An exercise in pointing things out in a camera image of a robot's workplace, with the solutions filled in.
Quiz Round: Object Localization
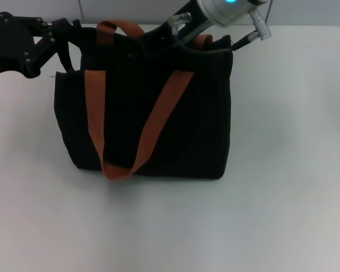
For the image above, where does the cable with spring relief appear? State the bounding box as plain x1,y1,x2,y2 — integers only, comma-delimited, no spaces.
231,0,273,52

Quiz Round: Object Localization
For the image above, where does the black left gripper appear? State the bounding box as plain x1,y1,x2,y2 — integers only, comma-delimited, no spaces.
0,11,83,79

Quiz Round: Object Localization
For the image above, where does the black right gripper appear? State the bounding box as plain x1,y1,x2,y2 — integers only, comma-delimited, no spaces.
141,0,215,46

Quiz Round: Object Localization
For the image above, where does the right gripper connector with cable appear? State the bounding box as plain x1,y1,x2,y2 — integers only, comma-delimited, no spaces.
166,11,193,36

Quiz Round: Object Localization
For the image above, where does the black bag with brown straps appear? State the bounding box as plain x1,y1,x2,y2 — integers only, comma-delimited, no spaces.
53,19,235,182

